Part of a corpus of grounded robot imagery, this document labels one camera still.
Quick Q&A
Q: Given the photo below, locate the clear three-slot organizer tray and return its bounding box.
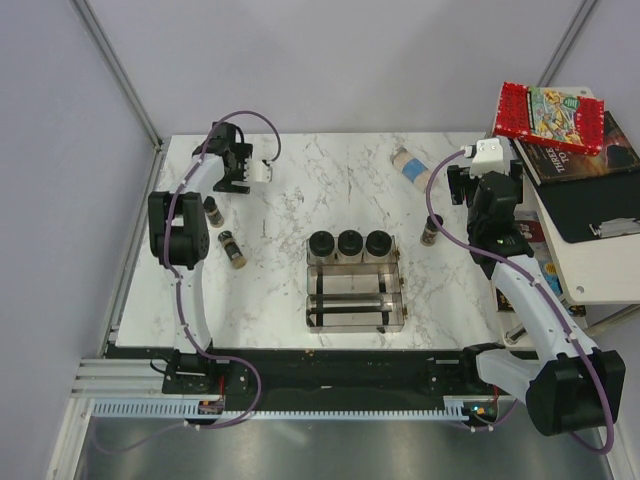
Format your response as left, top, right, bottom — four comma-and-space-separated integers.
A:
306, 233, 407, 334

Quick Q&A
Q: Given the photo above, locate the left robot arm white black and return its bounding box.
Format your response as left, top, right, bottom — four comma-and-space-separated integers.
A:
147, 120, 253, 396

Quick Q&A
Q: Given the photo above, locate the dark hardcover book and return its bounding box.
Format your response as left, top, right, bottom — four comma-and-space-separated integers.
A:
510, 110, 639, 186

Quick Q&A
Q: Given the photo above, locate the lying black-cap spice bottle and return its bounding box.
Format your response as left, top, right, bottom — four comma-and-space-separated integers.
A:
218, 230, 247, 269

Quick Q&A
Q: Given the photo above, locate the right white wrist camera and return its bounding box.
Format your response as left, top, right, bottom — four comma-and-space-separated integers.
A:
462, 137, 509, 178

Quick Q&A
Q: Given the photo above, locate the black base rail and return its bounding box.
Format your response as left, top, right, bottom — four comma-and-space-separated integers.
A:
164, 342, 526, 416

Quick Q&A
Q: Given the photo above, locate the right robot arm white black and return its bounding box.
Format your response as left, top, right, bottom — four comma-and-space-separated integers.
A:
447, 165, 626, 436

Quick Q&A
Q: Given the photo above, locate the white side table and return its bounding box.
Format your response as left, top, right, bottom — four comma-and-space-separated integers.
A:
499, 87, 640, 346

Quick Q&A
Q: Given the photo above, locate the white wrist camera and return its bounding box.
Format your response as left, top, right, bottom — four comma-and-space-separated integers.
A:
462, 137, 509, 178
243, 158, 273, 183

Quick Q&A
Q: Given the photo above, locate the black knob-lid glass jar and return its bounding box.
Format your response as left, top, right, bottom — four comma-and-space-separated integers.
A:
307, 230, 335, 265

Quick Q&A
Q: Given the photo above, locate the black clipboard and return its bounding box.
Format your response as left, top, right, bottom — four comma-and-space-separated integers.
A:
536, 172, 639, 244

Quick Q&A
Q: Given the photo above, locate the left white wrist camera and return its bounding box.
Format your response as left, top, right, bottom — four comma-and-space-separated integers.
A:
243, 158, 273, 183

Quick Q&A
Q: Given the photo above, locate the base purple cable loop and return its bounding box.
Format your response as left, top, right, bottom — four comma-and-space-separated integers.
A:
184, 354, 267, 432

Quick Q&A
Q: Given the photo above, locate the red children's book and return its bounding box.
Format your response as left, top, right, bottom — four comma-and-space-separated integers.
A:
492, 82, 605, 156

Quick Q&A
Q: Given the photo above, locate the right blue-label lying bottle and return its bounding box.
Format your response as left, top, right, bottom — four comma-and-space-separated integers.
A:
391, 147, 432, 193

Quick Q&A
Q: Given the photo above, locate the white slotted cable duct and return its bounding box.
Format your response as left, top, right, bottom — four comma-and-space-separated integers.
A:
90, 396, 492, 421

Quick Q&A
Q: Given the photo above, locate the upright black-cap spice bottle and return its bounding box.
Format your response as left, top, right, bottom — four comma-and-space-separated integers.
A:
203, 196, 224, 228

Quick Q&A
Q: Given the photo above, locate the right black-cap spice bottle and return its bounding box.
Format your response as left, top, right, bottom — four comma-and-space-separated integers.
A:
420, 214, 444, 247

